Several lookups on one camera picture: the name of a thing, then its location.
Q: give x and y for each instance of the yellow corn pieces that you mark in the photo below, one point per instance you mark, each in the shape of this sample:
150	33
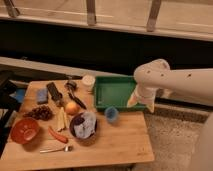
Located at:
62	120

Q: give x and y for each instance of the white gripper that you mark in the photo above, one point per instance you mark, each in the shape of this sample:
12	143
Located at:
144	95

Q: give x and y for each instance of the blue plastic cup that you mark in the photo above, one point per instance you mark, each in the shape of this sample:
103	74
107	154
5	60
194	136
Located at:
111	114

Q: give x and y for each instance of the dark grape bunch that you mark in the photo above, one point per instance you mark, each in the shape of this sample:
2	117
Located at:
40	113

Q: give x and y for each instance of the white cup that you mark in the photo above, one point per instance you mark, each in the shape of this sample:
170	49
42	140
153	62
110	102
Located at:
88	82

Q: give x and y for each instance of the green plastic tray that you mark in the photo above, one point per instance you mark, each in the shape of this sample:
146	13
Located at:
114	91

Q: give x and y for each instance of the dark round lid object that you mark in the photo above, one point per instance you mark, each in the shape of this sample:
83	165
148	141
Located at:
71	85

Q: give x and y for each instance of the red bowl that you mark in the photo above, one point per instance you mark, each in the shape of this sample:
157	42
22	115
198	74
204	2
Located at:
25	130

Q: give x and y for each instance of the orange apple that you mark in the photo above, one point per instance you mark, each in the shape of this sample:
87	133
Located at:
72	108

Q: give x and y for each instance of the red chili pepper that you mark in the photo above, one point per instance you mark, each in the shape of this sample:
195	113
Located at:
57	136

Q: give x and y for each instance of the dark bowl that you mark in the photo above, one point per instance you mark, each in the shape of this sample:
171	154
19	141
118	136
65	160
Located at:
74	128

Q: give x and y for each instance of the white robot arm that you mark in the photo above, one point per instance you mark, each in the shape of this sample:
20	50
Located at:
195	83

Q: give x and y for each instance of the blue sponge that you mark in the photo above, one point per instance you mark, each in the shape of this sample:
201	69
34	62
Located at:
42	96

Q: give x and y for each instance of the black rectangular remote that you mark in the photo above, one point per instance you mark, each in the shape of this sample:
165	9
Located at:
55	94

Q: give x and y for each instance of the crumpled blue-white cloth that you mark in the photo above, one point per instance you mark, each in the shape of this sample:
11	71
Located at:
85	125

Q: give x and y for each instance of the blue object at table edge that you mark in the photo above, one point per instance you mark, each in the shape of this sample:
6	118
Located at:
19	94

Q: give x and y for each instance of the black chair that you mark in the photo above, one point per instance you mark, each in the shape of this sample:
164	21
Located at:
6	102

